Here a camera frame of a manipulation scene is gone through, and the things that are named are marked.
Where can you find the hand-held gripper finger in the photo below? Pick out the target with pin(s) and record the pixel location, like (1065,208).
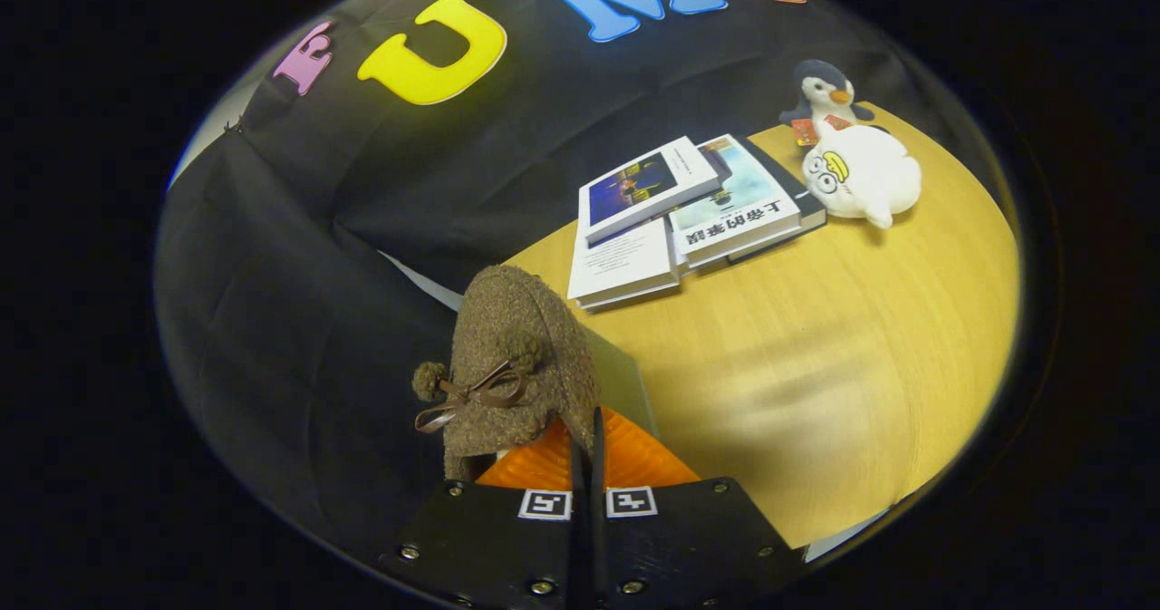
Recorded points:
(599,501)
(577,501)

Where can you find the green fabric storage box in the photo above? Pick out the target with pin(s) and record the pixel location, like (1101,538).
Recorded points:
(621,379)

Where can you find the brown fuzzy slipper shoe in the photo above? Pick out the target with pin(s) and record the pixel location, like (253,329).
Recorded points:
(517,320)

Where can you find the plain white book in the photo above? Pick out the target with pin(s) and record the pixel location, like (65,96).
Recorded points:
(621,261)

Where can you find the white book with blue picture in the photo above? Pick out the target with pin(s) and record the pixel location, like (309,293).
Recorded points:
(634,188)

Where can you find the dark grey book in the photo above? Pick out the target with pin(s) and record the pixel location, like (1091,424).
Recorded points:
(809,211)

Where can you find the black backdrop cloth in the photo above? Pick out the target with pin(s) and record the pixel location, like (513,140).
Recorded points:
(299,275)

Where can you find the white duck plush toy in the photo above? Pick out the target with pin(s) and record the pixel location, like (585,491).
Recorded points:
(870,179)

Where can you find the penguin plush toy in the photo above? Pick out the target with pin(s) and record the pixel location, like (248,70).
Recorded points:
(825,93)

